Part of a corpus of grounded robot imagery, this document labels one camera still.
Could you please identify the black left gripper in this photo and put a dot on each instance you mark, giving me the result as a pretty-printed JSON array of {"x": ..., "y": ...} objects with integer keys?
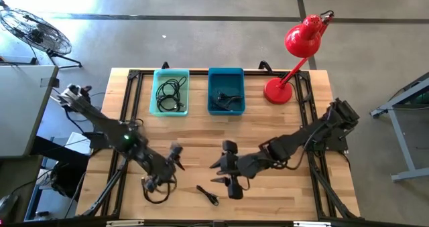
[{"x": 164, "y": 170}]

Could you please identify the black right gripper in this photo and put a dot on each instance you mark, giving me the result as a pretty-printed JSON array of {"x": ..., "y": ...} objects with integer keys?
[{"x": 231, "y": 166}]

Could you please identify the red desk lamp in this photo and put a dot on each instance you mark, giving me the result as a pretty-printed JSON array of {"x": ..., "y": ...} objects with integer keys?
[{"x": 303, "y": 41}]

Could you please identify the black metal floor fan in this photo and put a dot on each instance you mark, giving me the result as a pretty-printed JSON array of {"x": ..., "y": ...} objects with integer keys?
[{"x": 35, "y": 33}]

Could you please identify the grey cabinet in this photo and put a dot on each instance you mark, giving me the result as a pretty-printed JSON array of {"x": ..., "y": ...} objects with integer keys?
[{"x": 23, "y": 113}]

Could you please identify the grey metal table frame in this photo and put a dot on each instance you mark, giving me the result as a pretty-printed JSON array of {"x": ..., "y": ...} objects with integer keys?
[{"x": 402, "y": 143}]

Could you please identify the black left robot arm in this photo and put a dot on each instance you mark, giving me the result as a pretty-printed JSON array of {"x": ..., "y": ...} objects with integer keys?
[{"x": 110, "y": 130}]

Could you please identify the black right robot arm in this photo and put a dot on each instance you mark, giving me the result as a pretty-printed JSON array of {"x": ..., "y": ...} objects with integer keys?
[{"x": 291, "y": 140}]

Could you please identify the light teal plastic bin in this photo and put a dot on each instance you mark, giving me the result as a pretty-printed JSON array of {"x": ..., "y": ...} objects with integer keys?
[{"x": 153, "y": 96}]

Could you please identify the white light strip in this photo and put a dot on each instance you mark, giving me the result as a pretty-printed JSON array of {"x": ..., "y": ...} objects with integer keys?
[
  {"x": 125, "y": 223},
  {"x": 311, "y": 224}
]

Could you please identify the white paper sheet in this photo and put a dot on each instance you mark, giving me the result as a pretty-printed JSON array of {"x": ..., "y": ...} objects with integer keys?
[{"x": 78, "y": 143}]

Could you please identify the black aluminium table frame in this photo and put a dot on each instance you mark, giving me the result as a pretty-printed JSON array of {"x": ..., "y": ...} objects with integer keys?
[{"x": 197, "y": 72}]

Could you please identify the dark blue plastic bin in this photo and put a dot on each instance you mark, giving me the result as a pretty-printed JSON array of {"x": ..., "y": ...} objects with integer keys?
[{"x": 226, "y": 79}]

